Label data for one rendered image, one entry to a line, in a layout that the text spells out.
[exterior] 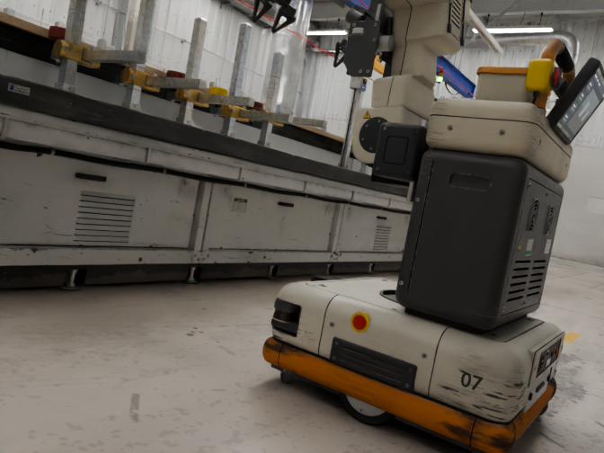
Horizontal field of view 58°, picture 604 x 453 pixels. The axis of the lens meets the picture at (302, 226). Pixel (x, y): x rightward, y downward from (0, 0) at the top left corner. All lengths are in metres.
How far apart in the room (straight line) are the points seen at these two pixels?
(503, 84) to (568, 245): 10.77
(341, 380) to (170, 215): 1.36
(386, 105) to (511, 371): 0.79
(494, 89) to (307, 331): 0.78
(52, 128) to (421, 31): 1.14
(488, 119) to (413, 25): 0.47
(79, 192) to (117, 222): 0.21
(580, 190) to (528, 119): 10.96
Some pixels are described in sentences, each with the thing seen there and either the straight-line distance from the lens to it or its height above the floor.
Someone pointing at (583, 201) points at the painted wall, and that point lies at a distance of 12.21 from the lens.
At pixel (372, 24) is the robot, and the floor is 1.03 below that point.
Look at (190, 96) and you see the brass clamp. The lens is 2.18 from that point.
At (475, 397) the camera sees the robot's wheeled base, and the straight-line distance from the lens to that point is 1.29.
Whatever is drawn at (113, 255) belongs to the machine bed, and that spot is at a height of 0.14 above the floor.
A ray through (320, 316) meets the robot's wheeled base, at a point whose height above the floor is 0.22.
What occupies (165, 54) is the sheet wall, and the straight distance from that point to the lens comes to 11.58.
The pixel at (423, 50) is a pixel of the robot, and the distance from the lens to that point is 1.67.
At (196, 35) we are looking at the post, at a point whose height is 1.04.
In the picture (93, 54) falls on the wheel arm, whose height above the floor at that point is 0.82.
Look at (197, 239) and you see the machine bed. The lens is 2.61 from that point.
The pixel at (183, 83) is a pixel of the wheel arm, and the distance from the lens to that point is 1.89.
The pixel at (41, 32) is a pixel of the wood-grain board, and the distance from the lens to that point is 2.06.
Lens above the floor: 0.53
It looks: 4 degrees down
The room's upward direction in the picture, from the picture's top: 10 degrees clockwise
